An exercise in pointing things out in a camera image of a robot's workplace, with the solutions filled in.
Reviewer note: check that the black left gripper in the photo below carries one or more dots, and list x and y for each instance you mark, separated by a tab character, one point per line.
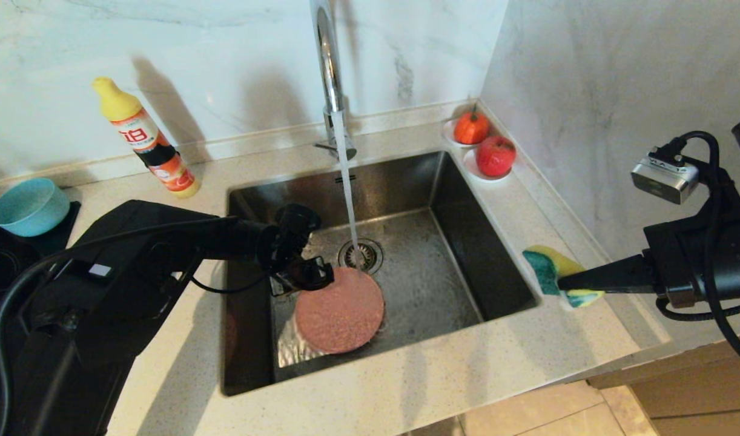
294	272

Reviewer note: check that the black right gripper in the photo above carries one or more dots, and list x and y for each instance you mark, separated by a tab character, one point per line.
679	263

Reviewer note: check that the pink plate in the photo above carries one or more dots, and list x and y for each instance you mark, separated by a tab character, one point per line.
340	312

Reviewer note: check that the yellow green sponge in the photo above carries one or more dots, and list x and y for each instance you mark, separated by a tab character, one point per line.
545	275

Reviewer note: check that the chrome faucet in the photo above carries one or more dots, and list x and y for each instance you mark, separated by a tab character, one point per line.
329	66

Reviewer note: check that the orange detergent bottle yellow cap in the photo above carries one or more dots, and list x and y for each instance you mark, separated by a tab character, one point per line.
143	136

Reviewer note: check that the blue bowl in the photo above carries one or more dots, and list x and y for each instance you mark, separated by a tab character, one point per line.
31	209

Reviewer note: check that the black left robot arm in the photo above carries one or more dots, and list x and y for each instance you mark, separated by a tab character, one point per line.
115	290

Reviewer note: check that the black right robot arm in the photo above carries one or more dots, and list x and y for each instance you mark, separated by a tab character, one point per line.
739	260

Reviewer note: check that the metal sink drain strainer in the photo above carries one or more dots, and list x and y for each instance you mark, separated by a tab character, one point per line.
370	254

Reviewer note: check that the stainless steel sink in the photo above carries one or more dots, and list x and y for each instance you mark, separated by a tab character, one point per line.
436	290

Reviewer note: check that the clear water stream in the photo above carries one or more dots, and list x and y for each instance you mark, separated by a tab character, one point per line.
347	188

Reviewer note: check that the brown wooden cabinet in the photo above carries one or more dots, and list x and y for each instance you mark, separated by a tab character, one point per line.
697	387

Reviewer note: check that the red toy apple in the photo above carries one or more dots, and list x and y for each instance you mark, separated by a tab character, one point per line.
496	156

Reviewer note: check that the small white dish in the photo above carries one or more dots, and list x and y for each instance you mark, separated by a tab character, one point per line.
476	172
447	132

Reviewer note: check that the orange toy persimmon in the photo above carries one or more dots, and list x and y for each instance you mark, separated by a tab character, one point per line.
470	128

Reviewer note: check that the black induction cooktop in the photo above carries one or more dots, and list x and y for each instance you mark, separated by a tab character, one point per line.
0	260

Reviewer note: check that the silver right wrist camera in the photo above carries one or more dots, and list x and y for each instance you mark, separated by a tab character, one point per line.
664	178

